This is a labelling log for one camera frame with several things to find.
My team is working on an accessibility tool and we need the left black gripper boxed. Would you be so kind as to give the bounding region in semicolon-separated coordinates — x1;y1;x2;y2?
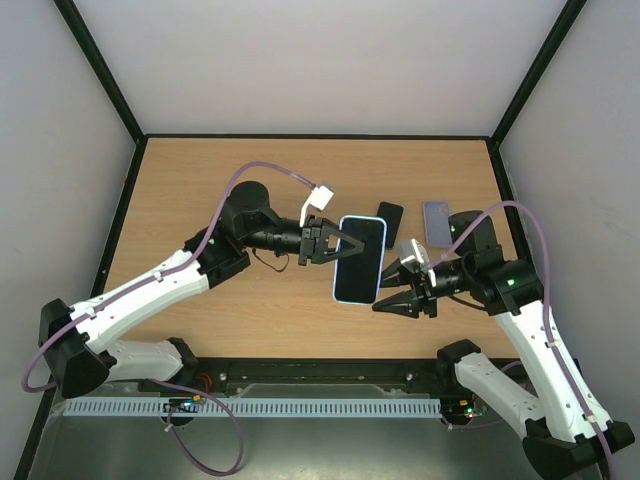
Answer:
242;216;364;268

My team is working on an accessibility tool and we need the black phone green edge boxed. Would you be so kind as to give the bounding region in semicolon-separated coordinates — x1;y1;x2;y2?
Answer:
376;202;404;249

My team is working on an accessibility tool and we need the lilac phone case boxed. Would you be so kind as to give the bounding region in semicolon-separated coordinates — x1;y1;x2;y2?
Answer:
423;201;452;248

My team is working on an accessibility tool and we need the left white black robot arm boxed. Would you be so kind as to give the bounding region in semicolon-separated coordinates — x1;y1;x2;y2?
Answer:
39;181;365;399

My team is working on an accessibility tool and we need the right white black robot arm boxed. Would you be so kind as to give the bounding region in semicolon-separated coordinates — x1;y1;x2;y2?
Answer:
372;211;635;479

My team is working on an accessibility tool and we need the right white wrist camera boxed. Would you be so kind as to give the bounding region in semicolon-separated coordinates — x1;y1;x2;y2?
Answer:
397;238;431;273

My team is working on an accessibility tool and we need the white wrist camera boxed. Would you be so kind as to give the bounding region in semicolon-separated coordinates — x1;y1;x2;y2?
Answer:
397;238;431;273
299;182;335;227

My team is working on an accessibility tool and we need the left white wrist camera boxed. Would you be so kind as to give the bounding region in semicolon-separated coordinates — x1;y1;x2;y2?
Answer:
299;182;335;227

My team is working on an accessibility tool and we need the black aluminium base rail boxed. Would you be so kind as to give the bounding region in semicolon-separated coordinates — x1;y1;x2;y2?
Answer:
172;357;471;398

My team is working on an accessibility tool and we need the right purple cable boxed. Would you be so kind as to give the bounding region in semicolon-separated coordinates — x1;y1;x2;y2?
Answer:
424;200;621;480

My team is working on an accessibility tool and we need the light blue slotted cable duct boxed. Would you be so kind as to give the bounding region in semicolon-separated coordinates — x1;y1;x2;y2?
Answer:
61;397;441;419

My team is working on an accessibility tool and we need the black enclosure frame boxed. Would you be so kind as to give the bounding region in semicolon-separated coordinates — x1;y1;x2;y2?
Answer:
0;0;640;480

